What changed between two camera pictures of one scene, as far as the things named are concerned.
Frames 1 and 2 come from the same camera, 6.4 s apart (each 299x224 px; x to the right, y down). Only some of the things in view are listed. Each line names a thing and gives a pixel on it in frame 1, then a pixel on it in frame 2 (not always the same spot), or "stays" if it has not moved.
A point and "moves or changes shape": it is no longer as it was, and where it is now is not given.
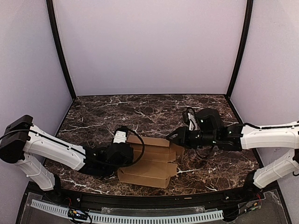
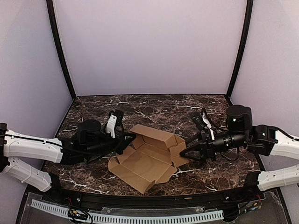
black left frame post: x=58 y=42 stays
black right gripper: x=183 y=135 to x=209 y=144
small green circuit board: x=77 y=213 stays
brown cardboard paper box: x=157 y=165 moves or changes shape
